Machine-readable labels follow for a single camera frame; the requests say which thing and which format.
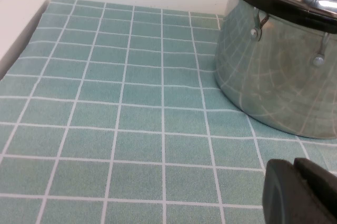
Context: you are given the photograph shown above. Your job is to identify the teal tile-pattern table mat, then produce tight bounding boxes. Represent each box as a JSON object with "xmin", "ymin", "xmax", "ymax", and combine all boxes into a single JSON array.
[{"xmin": 0, "ymin": 0, "xmax": 337, "ymax": 224}]

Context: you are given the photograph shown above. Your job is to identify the stainless steel pot, black handles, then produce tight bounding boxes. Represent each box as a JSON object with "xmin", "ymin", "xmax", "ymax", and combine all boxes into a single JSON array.
[{"xmin": 214, "ymin": 0, "xmax": 337, "ymax": 140}]

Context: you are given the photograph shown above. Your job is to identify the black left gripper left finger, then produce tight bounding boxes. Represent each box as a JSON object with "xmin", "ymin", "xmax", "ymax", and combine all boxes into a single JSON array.
[{"xmin": 262, "ymin": 158, "xmax": 321, "ymax": 224}]

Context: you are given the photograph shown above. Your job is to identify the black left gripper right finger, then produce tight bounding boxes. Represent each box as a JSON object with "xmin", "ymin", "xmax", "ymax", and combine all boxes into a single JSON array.
[{"xmin": 293, "ymin": 157, "xmax": 337, "ymax": 224}]

